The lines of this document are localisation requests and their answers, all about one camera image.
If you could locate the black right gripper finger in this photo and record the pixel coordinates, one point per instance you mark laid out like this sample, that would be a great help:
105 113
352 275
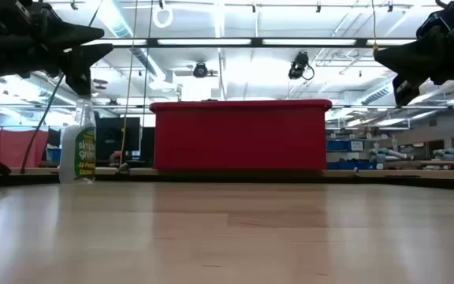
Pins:
408 79
420 47

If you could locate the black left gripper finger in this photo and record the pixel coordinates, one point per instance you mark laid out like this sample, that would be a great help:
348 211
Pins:
69 35
79 63

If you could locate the pale background robot arm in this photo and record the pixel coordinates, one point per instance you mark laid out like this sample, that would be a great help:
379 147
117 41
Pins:
388 154
451 153

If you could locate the red plastic laundry basket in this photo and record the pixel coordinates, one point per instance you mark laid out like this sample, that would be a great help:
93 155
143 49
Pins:
239 134

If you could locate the black background monitor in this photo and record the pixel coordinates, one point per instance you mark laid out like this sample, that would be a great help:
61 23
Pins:
116 138

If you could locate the clear cleaner spray bottle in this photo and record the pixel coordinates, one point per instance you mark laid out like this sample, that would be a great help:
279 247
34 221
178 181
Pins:
77 154

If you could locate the blue storage bin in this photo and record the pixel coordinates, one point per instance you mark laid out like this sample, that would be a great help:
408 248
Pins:
349 165
339 146

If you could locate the red cloth partition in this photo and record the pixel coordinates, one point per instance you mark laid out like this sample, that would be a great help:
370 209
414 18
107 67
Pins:
18 148

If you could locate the black round ceiling fixture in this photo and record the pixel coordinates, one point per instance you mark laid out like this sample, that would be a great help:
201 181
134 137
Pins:
200 70

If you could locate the black overhead camera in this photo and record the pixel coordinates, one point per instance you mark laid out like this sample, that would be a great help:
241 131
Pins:
298 65

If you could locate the black aluminium table frame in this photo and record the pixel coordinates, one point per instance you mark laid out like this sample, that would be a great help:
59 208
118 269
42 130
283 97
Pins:
250 180

